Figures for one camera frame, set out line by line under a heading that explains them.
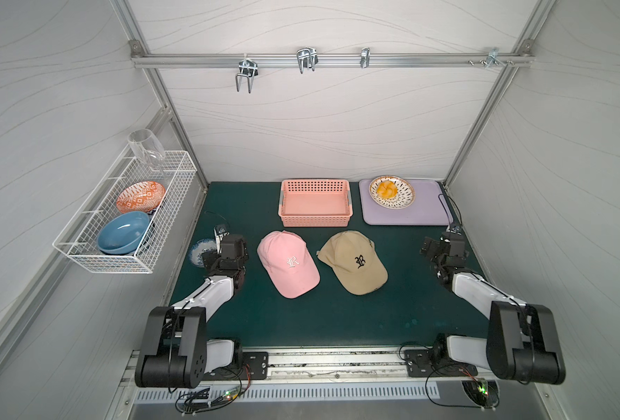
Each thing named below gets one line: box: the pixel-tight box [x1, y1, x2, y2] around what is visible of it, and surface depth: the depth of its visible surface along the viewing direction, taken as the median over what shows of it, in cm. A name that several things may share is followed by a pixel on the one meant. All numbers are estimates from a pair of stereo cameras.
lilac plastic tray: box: [359, 179, 454, 226], surface depth 113 cm
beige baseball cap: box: [317, 230, 389, 296], surface depth 92 cm
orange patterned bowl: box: [116, 181, 167, 214], surface depth 72 cm
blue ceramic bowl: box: [96, 210, 150, 256], surface depth 62 cm
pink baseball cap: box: [256, 230, 321, 299], surface depth 90 cm
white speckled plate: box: [368, 175, 416, 210], surface depth 117 cm
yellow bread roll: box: [376, 180, 399, 201], surface depth 117 cm
